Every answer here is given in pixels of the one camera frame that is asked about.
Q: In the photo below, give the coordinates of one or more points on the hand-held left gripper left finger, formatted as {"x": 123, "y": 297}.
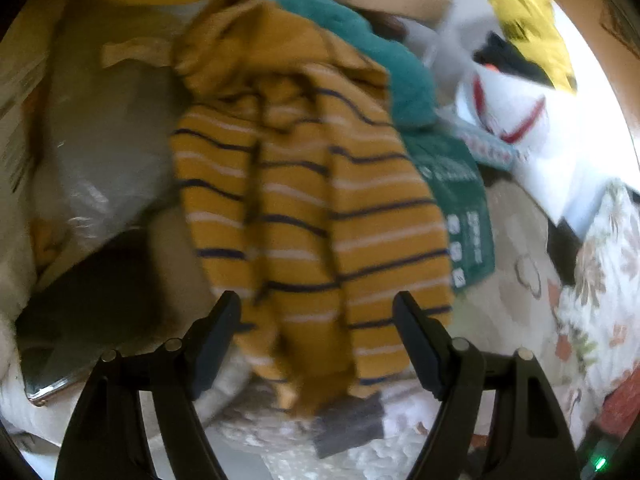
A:
{"x": 216, "y": 340}

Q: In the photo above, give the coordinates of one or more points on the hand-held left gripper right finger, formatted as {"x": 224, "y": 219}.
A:
{"x": 416, "y": 340}

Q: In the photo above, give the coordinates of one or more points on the mustard striped small sweater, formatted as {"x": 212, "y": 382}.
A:
{"x": 300, "y": 185}

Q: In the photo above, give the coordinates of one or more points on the dark grey cloth piece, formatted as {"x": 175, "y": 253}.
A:
{"x": 350, "y": 425}

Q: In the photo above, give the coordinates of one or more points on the smartphone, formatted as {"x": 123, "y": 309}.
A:
{"x": 90, "y": 320}

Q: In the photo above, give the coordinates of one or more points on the green printed packet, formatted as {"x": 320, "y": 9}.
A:
{"x": 450, "y": 200}

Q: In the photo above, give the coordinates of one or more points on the floral pillow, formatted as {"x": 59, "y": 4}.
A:
{"x": 610, "y": 270}

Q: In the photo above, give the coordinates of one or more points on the grey plastic bag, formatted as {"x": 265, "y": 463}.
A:
{"x": 110, "y": 125}

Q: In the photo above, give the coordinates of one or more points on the white red-printed plastic bag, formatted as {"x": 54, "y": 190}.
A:
{"x": 505, "y": 105}

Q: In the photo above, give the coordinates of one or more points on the teal fleece garment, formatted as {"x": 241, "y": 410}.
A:
{"x": 400, "y": 80}

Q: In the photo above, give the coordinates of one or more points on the yellow plastic bag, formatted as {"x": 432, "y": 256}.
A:
{"x": 540, "y": 25}

